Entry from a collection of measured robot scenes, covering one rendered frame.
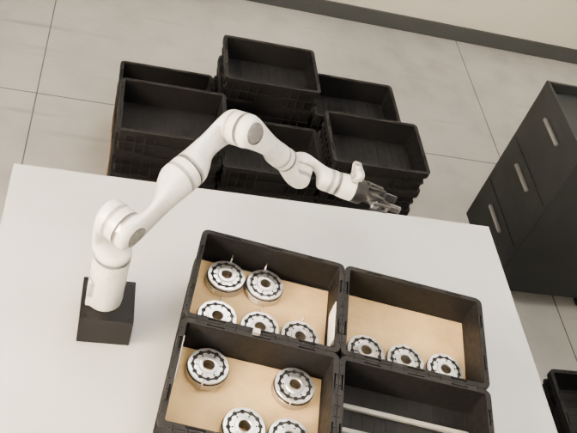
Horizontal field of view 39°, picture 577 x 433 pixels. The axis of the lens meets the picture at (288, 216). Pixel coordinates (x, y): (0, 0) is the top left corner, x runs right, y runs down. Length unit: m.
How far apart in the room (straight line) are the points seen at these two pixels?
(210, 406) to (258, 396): 0.13
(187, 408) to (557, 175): 1.85
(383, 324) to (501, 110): 2.80
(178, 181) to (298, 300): 0.51
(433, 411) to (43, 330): 1.03
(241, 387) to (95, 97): 2.24
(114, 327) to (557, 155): 1.89
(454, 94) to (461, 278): 2.28
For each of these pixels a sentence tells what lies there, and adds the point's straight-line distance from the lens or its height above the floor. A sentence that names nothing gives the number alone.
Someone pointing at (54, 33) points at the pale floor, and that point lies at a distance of 4.35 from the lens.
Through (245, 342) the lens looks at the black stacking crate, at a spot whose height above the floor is 0.90.
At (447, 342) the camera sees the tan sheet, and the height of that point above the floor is 0.83.
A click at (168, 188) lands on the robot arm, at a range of 1.95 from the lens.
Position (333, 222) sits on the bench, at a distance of 2.67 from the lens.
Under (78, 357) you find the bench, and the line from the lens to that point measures 2.17.
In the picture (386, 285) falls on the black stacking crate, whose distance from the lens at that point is 2.27.
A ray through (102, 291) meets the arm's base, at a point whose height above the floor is 0.88.
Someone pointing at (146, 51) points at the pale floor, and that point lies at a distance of 4.33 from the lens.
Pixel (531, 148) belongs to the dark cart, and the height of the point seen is 0.67.
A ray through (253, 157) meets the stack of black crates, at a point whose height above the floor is 0.38.
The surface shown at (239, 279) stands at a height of 0.86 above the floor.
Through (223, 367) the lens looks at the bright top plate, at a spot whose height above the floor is 0.86.
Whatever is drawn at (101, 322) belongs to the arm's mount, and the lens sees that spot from 2.12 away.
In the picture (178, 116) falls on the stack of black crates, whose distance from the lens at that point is 3.20.
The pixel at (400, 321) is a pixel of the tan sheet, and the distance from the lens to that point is 2.31.
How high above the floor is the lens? 2.51
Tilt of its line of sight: 44 degrees down
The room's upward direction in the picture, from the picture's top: 21 degrees clockwise
